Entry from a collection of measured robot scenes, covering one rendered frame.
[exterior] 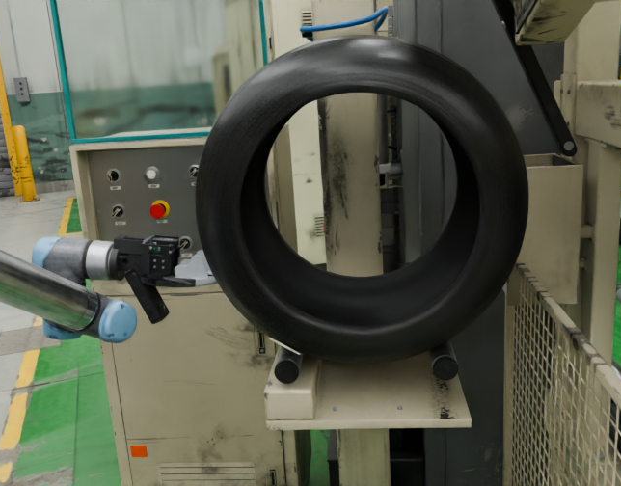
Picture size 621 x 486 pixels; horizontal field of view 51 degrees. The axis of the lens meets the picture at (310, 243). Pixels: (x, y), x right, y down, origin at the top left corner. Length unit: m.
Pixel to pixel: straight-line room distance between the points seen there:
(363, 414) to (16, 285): 0.63
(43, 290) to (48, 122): 8.95
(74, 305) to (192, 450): 0.99
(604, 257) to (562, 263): 0.09
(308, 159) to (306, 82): 3.50
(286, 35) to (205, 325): 2.93
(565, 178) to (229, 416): 1.14
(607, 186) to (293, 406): 0.78
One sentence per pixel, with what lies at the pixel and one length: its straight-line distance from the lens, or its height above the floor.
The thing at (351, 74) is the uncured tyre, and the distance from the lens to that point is 1.05.
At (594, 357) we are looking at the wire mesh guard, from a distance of 1.02.
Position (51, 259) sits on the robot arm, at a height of 1.10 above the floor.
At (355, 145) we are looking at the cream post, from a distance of 1.43.
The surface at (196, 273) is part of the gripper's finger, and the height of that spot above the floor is 1.06.
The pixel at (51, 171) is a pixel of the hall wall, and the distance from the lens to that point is 10.10.
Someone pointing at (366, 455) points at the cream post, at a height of 0.49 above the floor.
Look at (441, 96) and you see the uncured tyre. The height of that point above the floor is 1.36.
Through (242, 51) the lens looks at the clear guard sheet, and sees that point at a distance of 1.74.
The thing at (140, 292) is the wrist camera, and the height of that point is 1.03.
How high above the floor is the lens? 1.41
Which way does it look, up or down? 14 degrees down
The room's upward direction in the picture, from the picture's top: 4 degrees counter-clockwise
